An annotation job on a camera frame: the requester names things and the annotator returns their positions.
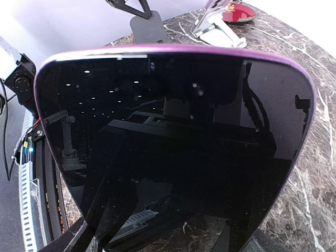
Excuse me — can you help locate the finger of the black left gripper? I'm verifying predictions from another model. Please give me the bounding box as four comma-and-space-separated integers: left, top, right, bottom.
106, 0, 152, 18

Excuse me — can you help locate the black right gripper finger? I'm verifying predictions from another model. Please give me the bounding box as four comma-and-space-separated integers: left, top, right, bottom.
38, 217, 94, 252

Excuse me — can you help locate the dark grey stand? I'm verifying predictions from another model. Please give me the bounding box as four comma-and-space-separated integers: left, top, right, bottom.
130, 10, 171, 45

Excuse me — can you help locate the purple phone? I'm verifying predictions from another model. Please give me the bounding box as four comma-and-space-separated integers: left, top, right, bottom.
192, 0, 230, 33

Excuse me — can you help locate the white folding phone stand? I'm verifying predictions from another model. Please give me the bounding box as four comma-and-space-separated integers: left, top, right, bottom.
192, 16, 247, 48

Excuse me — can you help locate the black phone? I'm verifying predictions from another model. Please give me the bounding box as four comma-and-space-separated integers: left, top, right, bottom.
34, 44, 315, 251

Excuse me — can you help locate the red patterned round plate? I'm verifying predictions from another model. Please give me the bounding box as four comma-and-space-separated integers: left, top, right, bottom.
222, 3, 256, 23

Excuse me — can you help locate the white cable duct strip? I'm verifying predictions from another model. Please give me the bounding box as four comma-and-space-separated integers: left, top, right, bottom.
18, 110, 43, 252

